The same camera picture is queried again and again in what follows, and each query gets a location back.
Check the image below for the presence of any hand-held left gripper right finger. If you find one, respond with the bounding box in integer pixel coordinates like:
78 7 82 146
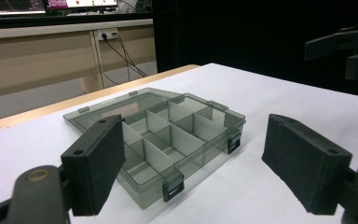
261 113 354 216

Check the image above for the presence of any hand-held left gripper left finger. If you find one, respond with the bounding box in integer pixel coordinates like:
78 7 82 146
61 114 127 217

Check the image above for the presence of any transparent grey compartment box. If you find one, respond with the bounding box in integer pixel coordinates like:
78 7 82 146
62 87 247 210

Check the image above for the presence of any black cable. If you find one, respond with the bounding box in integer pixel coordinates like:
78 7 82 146
102 33 149 78
103 32 144 87

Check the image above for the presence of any computer monitor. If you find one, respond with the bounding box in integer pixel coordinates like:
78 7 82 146
0 0 47 17
44 0 119 11

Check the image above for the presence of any white power socket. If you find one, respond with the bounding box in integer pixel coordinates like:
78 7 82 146
96 28 119 41

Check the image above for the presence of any beige office desk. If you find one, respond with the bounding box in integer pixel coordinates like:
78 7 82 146
0 18 158 101

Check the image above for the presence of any black curtain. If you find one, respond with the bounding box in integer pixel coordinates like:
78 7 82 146
151 0 358 100

